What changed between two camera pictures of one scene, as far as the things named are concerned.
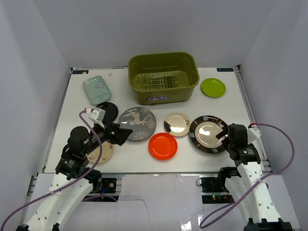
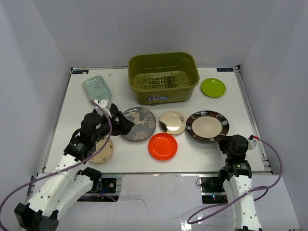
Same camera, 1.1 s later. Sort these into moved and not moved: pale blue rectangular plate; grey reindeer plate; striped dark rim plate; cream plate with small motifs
Moved: striped dark rim plate
Not moved: cream plate with small motifs; grey reindeer plate; pale blue rectangular plate
